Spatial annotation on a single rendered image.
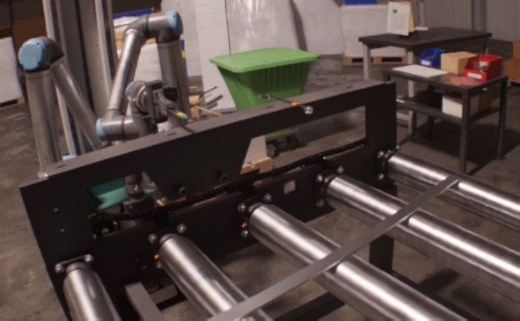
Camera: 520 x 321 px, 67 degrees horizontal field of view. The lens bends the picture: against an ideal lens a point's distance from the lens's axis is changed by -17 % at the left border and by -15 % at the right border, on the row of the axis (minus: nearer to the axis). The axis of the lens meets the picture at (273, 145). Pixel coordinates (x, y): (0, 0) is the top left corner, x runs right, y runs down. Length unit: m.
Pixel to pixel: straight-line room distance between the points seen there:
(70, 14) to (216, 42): 2.94
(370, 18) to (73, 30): 6.31
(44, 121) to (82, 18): 0.62
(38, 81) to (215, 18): 3.35
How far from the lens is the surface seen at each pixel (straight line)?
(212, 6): 4.95
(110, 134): 1.66
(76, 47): 2.26
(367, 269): 1.07
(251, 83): 3.80
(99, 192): 2.35
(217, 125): 1.30
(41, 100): 1.86
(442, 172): 1.57
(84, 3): 2.27
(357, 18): 7.95
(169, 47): 2.01
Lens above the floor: 1.55
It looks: 21 degrees down
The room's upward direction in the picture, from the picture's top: 5 degrees counter-clockwise
